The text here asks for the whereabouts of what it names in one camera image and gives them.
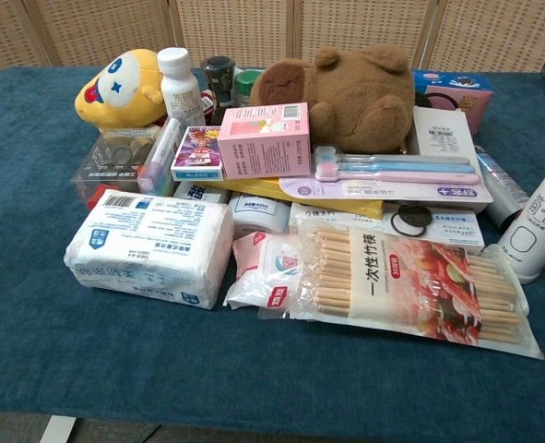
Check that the white tissue pack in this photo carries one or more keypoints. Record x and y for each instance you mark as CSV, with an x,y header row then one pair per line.
x,y
150,247

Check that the white pill bottle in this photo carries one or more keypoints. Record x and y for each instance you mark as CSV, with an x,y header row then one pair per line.
x,y
181,94

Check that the brown capybara plush toy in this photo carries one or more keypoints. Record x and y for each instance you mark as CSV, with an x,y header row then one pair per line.
x,y
359,101

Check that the large white drink bottle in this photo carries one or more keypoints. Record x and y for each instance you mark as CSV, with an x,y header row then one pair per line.
x,y
537,226

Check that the silver foil tube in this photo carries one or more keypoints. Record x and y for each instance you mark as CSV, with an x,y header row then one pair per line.
x,y
500,187

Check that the red small package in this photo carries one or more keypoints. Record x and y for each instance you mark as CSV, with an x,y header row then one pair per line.
x,y
207,102

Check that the teal tablecloth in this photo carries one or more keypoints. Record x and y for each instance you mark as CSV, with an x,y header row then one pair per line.
x,y
115,360

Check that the dark glass jar black lid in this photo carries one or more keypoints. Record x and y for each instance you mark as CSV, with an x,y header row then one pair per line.
x,y
220,78

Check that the rattan folding screen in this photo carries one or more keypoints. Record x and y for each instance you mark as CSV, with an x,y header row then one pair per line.
x,y
272,27

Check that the toothbrush blister pack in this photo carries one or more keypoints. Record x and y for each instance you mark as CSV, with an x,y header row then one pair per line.
x,y
392,180

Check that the green lid jar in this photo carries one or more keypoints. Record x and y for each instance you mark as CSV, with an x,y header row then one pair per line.
x,y
245,87

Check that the pastel marker pen pack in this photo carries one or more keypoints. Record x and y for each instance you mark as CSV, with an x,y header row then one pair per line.
x,y
159,159

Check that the disposable bamboo chopsticks bag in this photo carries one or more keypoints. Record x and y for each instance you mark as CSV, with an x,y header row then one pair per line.
x,y
415,286

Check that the yellow flat box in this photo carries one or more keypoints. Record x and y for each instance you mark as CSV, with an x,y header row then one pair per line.
x,y
299,194

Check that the white flat box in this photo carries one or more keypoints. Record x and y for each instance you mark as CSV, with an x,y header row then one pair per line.
x,y
445,134

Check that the white yogurt carton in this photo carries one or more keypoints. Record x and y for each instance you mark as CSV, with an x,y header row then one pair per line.
x,y
200,191

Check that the pink wet wipes pack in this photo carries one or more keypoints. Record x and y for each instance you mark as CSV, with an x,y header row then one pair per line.
x,y
265,265

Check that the yellow plush toy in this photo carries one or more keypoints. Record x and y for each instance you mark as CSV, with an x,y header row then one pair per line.
x,y
115,94

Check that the clear plastic box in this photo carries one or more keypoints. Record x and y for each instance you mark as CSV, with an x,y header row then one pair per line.
x,y
110,161

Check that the white cream jar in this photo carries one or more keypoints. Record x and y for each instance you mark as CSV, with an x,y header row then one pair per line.
x,y
258,217

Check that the purple playing card box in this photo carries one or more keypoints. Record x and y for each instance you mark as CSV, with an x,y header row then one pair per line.
x,y
198,154

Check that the pink carton box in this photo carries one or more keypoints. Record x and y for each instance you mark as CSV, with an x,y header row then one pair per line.
x,y
265,140

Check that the white cookie box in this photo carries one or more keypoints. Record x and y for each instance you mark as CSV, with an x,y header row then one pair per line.
x,y
438,226

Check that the red cap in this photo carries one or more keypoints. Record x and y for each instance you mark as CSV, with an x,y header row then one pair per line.
x,y
94,196

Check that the blue pink cookie box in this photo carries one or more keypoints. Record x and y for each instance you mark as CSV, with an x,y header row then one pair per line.
x,y
456,92

